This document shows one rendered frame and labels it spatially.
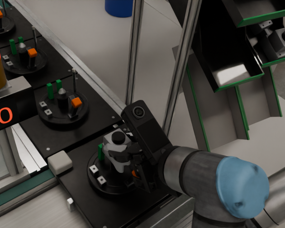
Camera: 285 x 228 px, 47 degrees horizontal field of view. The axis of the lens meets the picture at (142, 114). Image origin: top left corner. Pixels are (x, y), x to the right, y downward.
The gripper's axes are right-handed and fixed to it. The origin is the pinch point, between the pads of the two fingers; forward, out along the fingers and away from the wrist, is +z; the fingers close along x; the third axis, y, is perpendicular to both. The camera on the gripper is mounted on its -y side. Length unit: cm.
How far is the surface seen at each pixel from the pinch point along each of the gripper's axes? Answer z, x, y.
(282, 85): 96, 202, 64
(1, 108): -0.6, -19.1, -15.6
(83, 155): 13.9, -3.8, 4.8
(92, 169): 6.3, -5.2, 6.1
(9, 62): 44.3, -4.7, -21.9
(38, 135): 23.7, -9.7, -2.4
